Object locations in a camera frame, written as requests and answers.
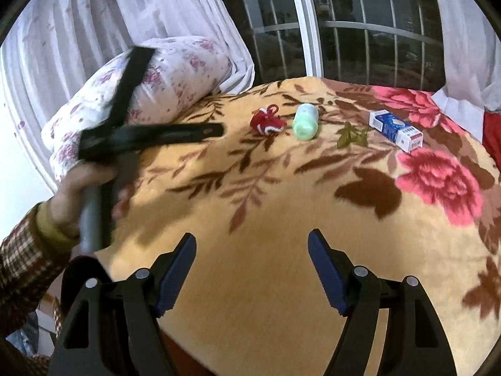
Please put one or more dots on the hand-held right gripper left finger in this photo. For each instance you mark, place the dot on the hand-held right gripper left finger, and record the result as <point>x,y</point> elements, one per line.
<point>178,278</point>

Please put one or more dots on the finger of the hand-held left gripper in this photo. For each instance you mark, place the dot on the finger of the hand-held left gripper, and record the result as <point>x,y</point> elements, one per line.
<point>131,82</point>
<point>172,135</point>

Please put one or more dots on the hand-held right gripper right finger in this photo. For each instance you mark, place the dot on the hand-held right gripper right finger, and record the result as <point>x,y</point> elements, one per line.
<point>327,278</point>

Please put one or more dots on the person's left forearm plaid sleeve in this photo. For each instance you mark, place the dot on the person's left forearm plaid sleeve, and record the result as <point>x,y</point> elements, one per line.
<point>27,266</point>

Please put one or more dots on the person's left hand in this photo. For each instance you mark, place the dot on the person's left hand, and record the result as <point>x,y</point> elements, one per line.
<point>68,203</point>

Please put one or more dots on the rolled floral quilt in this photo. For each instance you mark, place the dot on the rolled floral quilt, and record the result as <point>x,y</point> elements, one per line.
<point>176,70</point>

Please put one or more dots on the red knitted ornament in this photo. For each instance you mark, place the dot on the red knitted ornament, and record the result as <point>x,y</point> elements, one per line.
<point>264,123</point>

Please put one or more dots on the yellow floral blanket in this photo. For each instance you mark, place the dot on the yellow floral blanket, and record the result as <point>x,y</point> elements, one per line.
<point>254,203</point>

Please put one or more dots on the large green bottle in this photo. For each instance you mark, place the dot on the large green bottle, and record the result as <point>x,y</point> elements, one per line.
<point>305,123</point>

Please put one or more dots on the olive green plastic leaf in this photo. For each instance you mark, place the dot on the olive green plastic leaf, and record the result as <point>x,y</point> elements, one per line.
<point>350,135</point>

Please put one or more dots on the blue white carton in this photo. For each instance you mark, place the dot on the blue white carton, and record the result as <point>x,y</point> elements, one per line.
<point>395,127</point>

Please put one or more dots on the white framed barred window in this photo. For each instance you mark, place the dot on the white framed barred window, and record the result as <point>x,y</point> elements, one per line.
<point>305,27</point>

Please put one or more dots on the red cloth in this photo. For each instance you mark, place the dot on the red cloth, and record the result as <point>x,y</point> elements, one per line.
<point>494,133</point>

